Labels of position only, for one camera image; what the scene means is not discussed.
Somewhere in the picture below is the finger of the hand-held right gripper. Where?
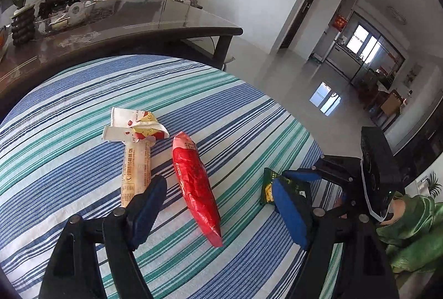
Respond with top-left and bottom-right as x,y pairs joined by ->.
332,197 -> 362,216
282,154 -> 362,187

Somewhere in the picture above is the framed wall picture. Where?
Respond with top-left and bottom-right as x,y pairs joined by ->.
405,64 -> 423,85

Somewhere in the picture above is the person's right forearm green sleeve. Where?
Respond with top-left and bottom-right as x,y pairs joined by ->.
375,192 -> 443,274

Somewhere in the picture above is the small potted plant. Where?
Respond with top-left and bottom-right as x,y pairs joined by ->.
417,172 -> 442,197

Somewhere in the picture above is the wooden dining furniture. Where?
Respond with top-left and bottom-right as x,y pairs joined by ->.
358,78 -> 405,127

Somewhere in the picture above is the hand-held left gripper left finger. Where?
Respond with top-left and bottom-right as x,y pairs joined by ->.
39,174 -> 168,299

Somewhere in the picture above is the black bumpy vase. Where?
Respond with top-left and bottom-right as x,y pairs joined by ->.
10,6 -> 37,47

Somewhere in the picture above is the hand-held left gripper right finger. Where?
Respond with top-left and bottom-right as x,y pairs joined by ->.
272,178 -> 398,299

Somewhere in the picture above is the blue green striped tablecloth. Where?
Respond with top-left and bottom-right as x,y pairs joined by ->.
0,55 -> 347,299

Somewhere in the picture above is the red wall poster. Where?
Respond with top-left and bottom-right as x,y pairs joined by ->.
331,14 -> 348,30

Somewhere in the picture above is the glass tray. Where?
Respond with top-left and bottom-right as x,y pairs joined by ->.
35,3 -> 96,35

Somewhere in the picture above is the round ceiling lamp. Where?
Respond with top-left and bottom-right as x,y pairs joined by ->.
387,6 -> 407,23

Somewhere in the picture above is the person's right hand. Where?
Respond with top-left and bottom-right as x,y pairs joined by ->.
381,199 -> 408,225

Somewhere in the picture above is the dark figurine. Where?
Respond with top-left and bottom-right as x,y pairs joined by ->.
38,0 -> 82,17

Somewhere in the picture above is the white tube wrapper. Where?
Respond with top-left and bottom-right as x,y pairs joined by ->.
102,107 -> 170,208

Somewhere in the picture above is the dark wooden coffee table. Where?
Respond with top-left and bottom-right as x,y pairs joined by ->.
0,0 -> 244,120

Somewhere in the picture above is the white tape roll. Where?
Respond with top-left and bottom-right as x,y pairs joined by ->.
67,2 -> 87,20

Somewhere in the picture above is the dark door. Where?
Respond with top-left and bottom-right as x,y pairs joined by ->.
279,0 -> 328,50

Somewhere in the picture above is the dark green wrapper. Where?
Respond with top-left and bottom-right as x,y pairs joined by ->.
260,167 -> 312,206

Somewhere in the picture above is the red plastic wrapper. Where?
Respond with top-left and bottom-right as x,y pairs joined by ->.
172,132 -> 223,248

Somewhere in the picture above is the window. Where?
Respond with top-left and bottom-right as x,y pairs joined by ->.
346,24 -> 381,61

